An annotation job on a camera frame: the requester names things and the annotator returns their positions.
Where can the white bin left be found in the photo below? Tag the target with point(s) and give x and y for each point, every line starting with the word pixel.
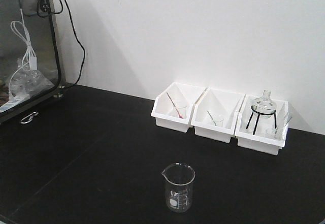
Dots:
pixel 164 112

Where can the white bin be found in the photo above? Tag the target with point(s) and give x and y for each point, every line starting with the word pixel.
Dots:
pixel 164 112
pixel 256 133
pixel 215 114

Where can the small beaker left bin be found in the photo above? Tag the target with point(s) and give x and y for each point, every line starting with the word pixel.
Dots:
pixel 182 107

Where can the small beaker bin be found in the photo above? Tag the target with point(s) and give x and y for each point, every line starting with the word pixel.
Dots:
pixel 182 107
pixel 219 120

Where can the white bin middle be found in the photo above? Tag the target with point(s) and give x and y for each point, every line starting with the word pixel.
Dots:
pixel 215 114

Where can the small beaker middle bin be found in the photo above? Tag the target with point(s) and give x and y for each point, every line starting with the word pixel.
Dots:
pixel 219 120

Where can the empty glass beaker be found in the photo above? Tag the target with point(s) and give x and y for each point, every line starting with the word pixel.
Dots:
pixel 179 180

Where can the white bin right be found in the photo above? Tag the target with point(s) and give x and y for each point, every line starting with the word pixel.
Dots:
pixel 256 133

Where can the round glass flask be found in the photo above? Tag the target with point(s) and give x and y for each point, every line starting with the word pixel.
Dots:
pixel 264 105

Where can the glass plate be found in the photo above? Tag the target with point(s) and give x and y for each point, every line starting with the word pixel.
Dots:
pixel 280 129

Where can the silver carabiner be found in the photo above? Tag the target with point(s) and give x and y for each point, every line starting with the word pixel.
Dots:
pixel 28 119

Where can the clear plastic bag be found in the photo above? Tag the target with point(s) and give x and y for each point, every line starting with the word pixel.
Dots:
pixel 26 81

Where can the white power strip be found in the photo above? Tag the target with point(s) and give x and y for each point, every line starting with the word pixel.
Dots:
pixel 14 102

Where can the metal enclosure foot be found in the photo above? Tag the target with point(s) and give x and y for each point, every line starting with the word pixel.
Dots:
pixel 59 92

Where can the glass enclosure black frame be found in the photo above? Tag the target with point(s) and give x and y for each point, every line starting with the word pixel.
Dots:
pixel 28 32

